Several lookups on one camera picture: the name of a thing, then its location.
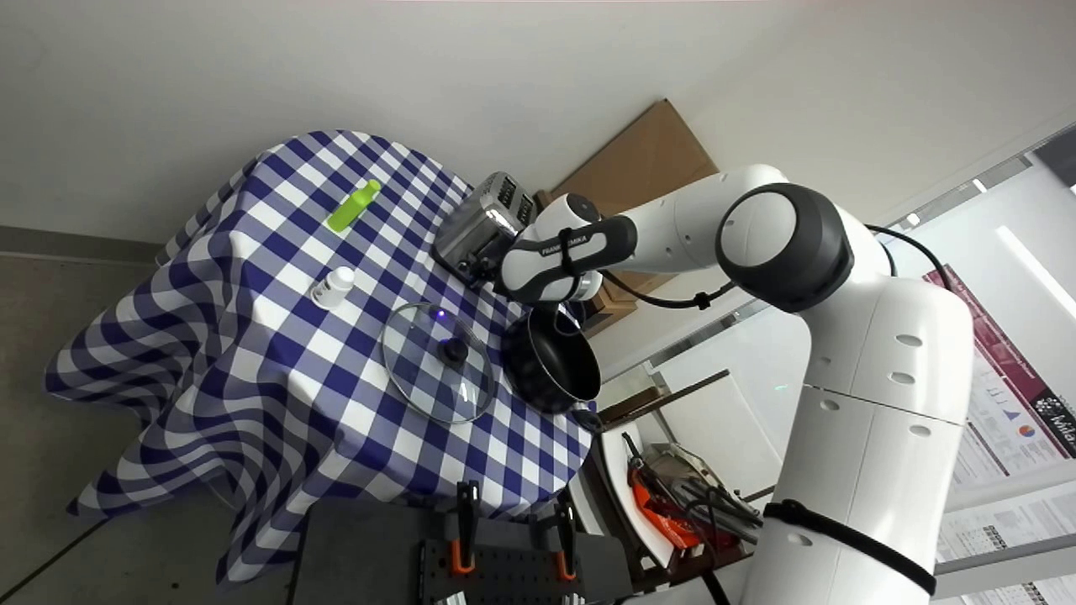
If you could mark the green plastic bottle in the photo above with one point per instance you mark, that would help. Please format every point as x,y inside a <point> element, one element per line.
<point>353,206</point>

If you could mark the glass pot lid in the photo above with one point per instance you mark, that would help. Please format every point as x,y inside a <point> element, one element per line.
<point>434,364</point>

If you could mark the blue white checkered tablecloth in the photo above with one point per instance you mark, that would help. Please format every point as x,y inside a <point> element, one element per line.
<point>247,385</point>

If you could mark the large cardboard box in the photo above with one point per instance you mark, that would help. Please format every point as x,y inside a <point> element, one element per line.
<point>648,160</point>

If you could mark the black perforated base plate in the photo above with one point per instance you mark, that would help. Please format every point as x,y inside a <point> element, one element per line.
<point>515,565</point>

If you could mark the wall poster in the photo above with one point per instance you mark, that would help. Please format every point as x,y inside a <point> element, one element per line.
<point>1017,423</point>

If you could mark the black orange clamp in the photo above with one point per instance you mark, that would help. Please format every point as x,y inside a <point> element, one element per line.
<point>565,543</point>
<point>463,533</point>

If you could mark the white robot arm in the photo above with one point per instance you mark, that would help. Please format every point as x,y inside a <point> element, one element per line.
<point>886,395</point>

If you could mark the black cooking pot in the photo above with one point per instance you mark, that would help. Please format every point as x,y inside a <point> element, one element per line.
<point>549,362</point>

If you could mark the small clear white bottle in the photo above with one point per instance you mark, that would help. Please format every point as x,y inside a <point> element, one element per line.
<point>335,286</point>

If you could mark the silver toaster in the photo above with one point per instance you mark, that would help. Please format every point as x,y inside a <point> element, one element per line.
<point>481,227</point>

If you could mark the tray with orange tools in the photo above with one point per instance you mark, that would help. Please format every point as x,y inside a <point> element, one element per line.
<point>670,511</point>

